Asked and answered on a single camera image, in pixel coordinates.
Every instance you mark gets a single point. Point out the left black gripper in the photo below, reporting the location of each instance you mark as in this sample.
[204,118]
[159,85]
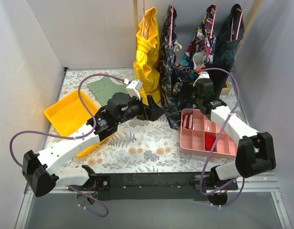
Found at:
[146,109]

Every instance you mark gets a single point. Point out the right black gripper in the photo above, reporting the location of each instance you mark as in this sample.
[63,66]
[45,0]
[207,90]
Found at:
[192,96]

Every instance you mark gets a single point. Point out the colourful comic print shorts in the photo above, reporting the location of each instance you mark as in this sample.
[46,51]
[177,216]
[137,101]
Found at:
[199,53]

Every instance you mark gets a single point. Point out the pink wire hanger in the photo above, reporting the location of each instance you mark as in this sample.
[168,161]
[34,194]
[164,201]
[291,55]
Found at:
[214,17]

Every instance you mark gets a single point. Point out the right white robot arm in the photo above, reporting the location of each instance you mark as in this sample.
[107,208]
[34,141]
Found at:
[255,150]

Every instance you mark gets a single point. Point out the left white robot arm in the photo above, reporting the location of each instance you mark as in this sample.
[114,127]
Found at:
[42,170]

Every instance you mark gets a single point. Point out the dark leaf print shorts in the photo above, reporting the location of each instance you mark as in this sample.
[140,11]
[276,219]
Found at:
[167,69]

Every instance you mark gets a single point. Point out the yellow shorts on hanger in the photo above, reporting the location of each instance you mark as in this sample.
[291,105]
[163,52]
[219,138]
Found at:
[147,58]

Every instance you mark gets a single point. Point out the pink hanger under leaf shorts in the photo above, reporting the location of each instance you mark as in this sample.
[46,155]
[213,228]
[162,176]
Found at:
[171,23]

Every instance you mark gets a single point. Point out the pink hanger under navy shorts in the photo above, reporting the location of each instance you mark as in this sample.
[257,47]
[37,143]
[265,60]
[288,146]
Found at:
[237,24]

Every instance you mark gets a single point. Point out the pink hanger under yellow shorts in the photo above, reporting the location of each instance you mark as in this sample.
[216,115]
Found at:
[144,21]

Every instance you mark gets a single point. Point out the wooden clothes rack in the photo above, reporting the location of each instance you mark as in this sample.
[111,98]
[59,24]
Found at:
[248,20]

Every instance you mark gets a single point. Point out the red white striped sock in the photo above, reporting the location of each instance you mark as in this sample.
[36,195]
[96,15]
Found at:
[187,121]

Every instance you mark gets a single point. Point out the pink divided organiser tray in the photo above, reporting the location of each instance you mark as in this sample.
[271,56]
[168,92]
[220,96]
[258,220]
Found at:
[192,140]

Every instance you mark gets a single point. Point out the red cloth front compartment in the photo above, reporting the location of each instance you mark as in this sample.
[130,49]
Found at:
[209,140]

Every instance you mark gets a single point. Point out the green striped folded shirt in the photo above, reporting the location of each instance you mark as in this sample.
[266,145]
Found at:
[104,89]

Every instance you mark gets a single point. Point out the yellow plastic tray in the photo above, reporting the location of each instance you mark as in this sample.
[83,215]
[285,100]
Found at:
[68,115]

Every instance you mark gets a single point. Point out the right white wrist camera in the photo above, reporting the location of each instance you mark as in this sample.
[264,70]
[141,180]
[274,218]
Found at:
[201,75]

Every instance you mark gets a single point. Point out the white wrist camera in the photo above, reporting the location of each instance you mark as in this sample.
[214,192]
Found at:
[133,88]
[201,75]

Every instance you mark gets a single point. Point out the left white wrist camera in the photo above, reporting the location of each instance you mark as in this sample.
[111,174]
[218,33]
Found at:
[133,88]

